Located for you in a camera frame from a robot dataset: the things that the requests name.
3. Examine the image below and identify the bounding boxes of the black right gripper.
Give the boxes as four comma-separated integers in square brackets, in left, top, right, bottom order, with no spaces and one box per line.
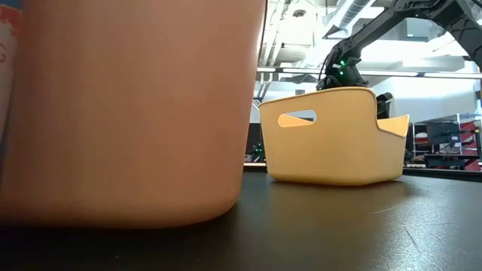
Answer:
[318,47,395,120]

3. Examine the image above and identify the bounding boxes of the yellow plastic bin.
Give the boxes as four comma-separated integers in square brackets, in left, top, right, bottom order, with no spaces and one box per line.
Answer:
[258,86,410,187]

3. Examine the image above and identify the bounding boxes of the orange plastic bin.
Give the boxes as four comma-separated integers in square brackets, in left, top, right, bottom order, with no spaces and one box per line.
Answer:
[0,0,267,230]

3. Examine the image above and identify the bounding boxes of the long ceiling light bar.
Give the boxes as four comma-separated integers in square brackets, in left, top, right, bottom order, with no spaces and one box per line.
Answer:
[255,66,482,80]

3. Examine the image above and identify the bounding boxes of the black computer monitor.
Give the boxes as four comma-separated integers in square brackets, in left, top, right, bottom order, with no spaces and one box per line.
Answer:
[426,122,461,146]

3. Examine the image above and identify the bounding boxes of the black desk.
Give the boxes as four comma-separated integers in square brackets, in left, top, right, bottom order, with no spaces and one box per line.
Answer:
[423,154,480,171]

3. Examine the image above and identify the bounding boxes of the metal shelf with red bins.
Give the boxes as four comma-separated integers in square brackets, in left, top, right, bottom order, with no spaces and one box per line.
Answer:
[408,112,482,172]

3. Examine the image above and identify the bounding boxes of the black device with green light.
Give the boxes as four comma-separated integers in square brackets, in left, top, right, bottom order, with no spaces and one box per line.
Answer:
[245,122,267,163]

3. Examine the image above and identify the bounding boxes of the silver ceiling air duct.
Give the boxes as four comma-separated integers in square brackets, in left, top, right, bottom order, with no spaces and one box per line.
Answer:
[322,0,374,40]

